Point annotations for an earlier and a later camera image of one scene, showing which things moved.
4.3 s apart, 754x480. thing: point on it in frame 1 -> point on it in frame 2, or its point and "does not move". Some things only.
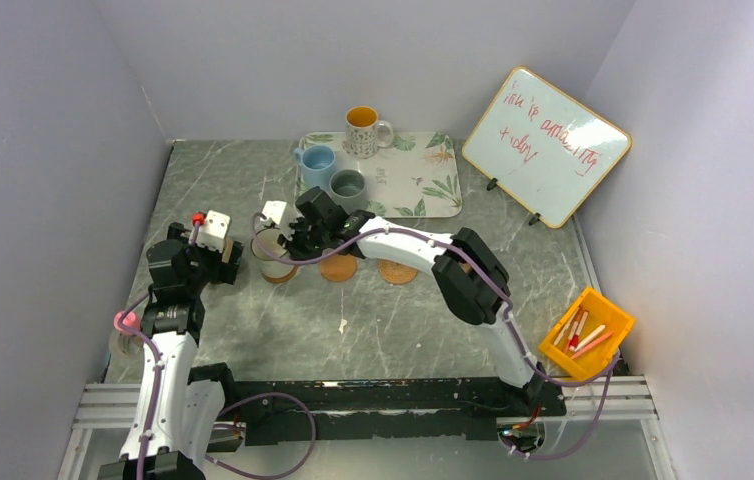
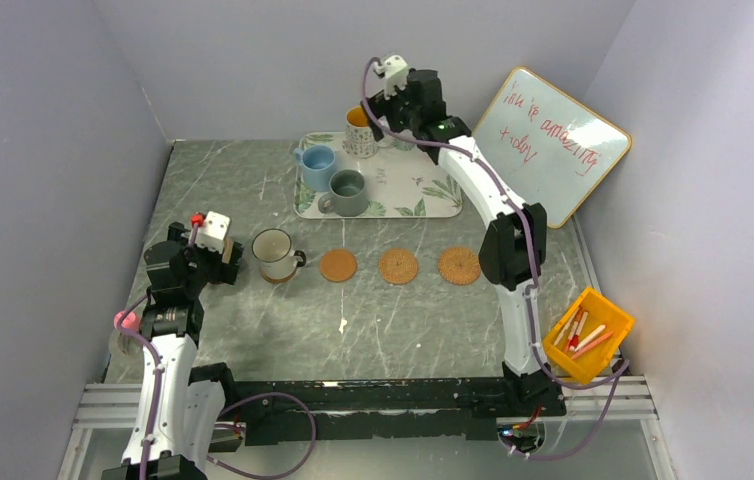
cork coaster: [281, 279] does not move
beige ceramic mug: [227, 248] does not move
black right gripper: [290, 241] -> [380, 107]
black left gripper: [222, 272] does not move
